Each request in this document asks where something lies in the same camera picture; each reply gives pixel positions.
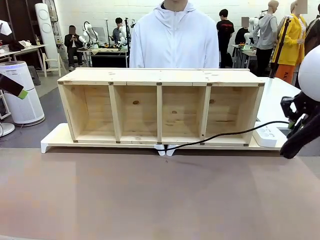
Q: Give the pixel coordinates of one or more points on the white round fan base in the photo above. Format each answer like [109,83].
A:
[6,130]

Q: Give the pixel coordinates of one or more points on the mannequin in brown coat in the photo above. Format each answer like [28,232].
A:
[312,35]

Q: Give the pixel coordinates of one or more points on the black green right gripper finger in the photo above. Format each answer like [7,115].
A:
[296,125]
[290,107]

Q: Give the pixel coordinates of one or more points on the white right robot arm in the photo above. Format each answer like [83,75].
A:
[311,72]

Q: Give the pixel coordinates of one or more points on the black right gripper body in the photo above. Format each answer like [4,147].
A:
[308,106]

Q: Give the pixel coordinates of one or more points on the white angular lamp shade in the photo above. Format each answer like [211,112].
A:
[5,28]

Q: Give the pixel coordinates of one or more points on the mannequin in grey hoodie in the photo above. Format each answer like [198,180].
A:
[266,35]

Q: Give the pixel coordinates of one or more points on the seated person in dark top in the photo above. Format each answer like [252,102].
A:
[242,35]

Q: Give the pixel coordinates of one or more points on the black camera tripod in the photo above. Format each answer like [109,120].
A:
[281,42]

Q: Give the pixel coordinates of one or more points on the seated person with dark hair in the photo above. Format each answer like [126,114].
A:
[117,32]

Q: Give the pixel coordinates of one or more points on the person in white hoodie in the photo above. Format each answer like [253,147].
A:
[175,37]

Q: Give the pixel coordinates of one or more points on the light wooden four-compartment shelf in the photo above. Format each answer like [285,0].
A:
[160,75]

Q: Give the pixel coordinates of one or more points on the black background work table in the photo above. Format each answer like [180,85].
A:
[108,60]

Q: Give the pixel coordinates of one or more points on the white-legged wooden riser stand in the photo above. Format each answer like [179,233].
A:
[57,137]

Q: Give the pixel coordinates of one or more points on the white cluttered side table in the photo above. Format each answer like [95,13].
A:
[22,48]

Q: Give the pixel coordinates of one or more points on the standing person in black t-shirt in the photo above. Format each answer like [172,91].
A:
[225,32]

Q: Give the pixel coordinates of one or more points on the seated person in black clothes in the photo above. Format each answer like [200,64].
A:
[73,42]

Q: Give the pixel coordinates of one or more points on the white cylindrical air purifier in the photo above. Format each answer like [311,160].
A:
[22,105]

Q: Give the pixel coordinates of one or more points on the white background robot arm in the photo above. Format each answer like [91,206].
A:
[88,35]
[124,35]
[253,27]

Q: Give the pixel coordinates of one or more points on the grey plastic stool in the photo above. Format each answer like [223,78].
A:
[33,75]

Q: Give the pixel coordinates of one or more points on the white power strip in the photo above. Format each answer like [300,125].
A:
[267,140]

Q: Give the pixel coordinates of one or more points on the white wooden step stool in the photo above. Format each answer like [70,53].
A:
[53,65]

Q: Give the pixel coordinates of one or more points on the tall white standing air conditioner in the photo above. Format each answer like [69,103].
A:
[46,27]

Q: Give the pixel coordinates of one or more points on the mannequin in yellow jacket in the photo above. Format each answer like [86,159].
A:
[292,45]

